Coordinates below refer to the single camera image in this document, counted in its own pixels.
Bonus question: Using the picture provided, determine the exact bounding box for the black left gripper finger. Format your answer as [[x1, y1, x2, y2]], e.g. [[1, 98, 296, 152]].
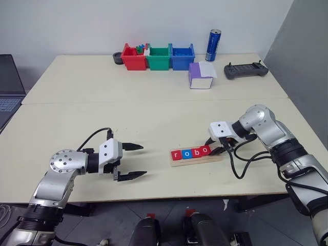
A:
[[117, 170, 148, 182], [121, 142, 145, 152]]

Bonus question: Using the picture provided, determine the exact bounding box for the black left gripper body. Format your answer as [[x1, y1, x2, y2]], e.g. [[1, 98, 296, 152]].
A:
[[103, 158, 122, 181]]

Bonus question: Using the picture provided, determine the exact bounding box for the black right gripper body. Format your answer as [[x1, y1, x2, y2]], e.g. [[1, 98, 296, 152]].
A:
[[213, 137, 237, 152]]

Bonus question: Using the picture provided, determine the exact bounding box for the wooden letter tray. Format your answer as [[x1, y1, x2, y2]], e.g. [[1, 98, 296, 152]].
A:
[[170, 147, 223, 168]]

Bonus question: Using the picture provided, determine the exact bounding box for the dark rounded shape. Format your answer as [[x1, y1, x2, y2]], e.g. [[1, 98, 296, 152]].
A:
[[182, 212, 231, 246], [127, 217, 162, 246]]

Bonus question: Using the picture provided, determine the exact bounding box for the purple and white box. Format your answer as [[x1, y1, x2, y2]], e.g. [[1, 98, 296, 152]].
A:
[[188, 61, 218, 90]]

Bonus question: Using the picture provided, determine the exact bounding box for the white paper sheet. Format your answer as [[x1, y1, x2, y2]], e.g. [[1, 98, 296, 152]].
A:
[[198, 61, 218, 78]]

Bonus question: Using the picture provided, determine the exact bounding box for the grey handheld remote controller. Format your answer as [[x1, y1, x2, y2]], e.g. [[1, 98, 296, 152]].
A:
[[223, 60, 270, 80]]

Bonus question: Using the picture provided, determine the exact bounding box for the blue plastic bin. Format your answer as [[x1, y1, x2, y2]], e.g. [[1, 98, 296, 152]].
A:
[[169, 43, 196, 71]]

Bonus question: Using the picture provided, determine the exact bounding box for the red plastic bin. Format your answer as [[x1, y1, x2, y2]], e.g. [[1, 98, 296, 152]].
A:
[[120, 42, 148, 71]]

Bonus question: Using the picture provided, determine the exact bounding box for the green plastic bin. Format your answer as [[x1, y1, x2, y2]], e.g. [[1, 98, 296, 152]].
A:
[[145, 43, 172, 71]]

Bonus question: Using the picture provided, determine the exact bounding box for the black round dish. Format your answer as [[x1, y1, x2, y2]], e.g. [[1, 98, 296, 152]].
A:
[[112, 51, 125, 66]]

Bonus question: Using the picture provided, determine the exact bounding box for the black floor box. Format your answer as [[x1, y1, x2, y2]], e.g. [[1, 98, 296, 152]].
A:
[[230, 232, 251, 246]]

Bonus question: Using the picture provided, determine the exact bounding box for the blue drink can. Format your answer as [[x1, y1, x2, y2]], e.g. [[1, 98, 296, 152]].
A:
[[204, 28, 222, 63]]

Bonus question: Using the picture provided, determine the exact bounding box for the grey partition panel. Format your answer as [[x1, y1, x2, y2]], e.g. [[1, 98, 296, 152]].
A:
[[262, 0, 328, 152]]

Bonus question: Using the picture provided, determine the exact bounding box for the dark grey laptop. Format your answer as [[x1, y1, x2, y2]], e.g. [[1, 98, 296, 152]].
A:
[[0, 54, 27, 132]]

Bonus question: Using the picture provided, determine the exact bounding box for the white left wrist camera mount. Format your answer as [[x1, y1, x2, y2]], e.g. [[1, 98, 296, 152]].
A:
[[97, 138, 124, 177]]

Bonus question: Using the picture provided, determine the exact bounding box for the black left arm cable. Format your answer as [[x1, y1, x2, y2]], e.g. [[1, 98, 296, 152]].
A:
[[76, 127, 114, 152]]

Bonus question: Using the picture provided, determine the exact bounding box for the black table frame beam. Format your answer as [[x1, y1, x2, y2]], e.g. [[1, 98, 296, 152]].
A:
[[234, 194, 291, 214], [63, 202, 93, 217]]

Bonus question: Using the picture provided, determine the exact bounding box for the black floor cable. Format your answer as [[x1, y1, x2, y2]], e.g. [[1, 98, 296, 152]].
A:
[[53, 234, 79, 246]]

